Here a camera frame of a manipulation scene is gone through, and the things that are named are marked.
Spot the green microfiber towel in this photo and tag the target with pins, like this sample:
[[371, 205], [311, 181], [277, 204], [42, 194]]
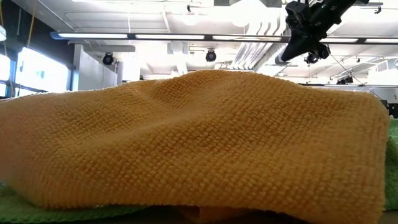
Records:
[[25, 211]]

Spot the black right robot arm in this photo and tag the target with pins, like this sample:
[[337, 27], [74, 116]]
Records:
[[339, 9]]

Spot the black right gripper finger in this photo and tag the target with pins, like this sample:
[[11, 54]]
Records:
[[298, 48]]

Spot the orange microfiber towel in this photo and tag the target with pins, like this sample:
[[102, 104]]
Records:
[[199, 140]]

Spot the long linear ceiling light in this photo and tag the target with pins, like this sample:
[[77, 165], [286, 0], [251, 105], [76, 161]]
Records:
[[93, 35]]

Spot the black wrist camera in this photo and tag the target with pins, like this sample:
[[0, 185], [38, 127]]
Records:
[[324, 51]]

